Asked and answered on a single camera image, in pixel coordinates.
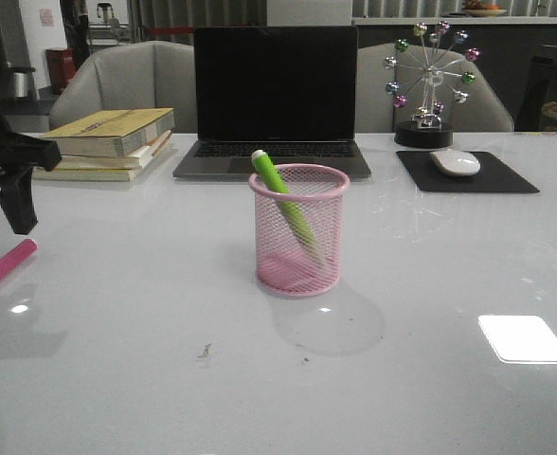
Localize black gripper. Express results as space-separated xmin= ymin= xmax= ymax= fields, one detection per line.
xmin=0 ymin=111 xmax=62 ymax=235

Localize pink marker pen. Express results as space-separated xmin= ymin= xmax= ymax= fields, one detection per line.
xmin=0 ymin=239 xmax=38 ymax=282

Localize green marker pen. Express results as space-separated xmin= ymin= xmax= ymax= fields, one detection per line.
xmin=250 ymin=149 xmax=326 ymax=266

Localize pink mesh pen holder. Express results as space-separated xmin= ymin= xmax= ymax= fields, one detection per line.
xmin=248 ymin=164 xmax=350 ymax=297

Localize bottom pale book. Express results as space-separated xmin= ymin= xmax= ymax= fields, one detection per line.
xmin=30 ymin=143 xmax=174 ymax=183

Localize top yellow book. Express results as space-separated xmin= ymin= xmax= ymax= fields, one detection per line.
xmin=41 ymin=108 xmax=175 ymax=157

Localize middle white book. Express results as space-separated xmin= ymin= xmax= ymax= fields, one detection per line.
xmin=57 ymin=130 xmax=171 ymax=170

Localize red trash bin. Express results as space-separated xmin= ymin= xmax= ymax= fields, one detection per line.
xmin=45 ymin=47 xmax=76 ymax=95

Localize left grey armchair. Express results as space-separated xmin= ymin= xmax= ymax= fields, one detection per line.
xmin=49 ymin=41 xmax=197 ymax=133

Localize grey armchair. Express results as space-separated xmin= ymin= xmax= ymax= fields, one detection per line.
xmin=49 ymin=41 xmax=197 ymax=133
xmin=355 ymin=43 xmax=514 ymax=133

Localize dark grey laptop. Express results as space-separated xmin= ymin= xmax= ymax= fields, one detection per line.
xmin=173 ymin=26 xmax=371 ymax=180

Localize right grey armchair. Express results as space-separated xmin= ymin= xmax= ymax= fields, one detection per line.
xmin=355 ymin=43 xmax=514 ymax=133

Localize ferris wheel desk ornament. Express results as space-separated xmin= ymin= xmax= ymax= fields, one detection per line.
xmin=384 ymin=20 xmax=481 ymax=149

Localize white computer mouse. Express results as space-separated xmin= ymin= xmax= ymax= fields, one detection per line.
xmin=429 ymin=150 xmax=481 ymax=176

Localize black mouse pad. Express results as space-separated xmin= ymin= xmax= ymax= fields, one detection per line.
xmin=396 ymin=151 xmax=540 ymax=194

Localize fruit bowl on counter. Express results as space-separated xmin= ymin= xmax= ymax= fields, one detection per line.
xmin=462 ymin=0 xmax=507 ymax=18

